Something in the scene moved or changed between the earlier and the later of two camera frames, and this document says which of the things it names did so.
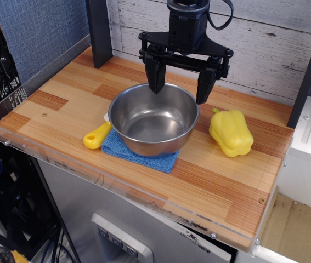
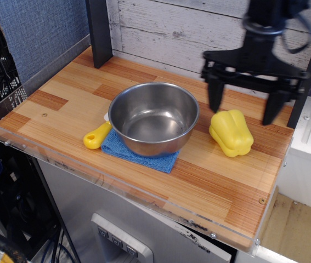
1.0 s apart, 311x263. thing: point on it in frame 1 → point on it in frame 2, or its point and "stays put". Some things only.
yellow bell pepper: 230,131 stays put
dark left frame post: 101,39 stays put
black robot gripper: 186,44 → 255,64
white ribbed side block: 310,144 stays put
